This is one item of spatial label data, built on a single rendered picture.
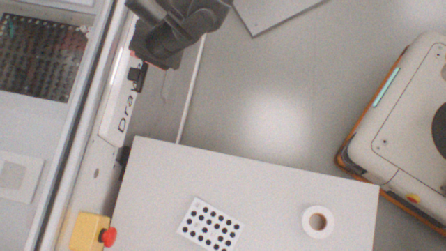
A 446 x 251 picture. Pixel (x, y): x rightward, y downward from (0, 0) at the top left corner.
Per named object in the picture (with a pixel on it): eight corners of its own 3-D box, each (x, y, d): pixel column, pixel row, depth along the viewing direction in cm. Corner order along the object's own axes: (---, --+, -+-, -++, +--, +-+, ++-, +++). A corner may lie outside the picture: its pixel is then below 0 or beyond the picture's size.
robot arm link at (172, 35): (194, 50, 66) (210, 25, 68) (162, 21, 63) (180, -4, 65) (175, 59, 71) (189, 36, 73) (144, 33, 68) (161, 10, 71)
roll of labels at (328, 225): (333, 210, 89) (337, 209, 86) (327, 242, 88) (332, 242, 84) (302, 203, 90) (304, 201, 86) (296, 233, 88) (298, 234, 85)
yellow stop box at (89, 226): (114, 217, 83) (103, 216, 76) (104, 253, 81) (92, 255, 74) (91, 213, 84) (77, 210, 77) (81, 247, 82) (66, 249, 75)
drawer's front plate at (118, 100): (155, 32, 96) (143, 7, 85) (121, 148, 89) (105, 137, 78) (148, 31, 96) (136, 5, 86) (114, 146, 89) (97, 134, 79)
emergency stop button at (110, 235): (120, 228, 81) (114, 227, 77) (115, 248, 80) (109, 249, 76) (106, 224, 81) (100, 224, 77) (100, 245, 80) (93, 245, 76)
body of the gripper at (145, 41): (136, 19, 75) (152, 5, 69) (182, 42, 80) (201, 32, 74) (126, 50, 73) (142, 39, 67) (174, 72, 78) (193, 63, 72)
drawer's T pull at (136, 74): (150, 61, 85) (148, 58, 84) (141, 94, 84) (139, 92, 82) (134, 58, 86) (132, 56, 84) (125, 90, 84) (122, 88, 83)
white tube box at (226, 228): (244, 224, 89) (245, 224, 86) (227, 259, 88) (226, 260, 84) (196, 198, 91) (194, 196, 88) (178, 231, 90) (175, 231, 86)
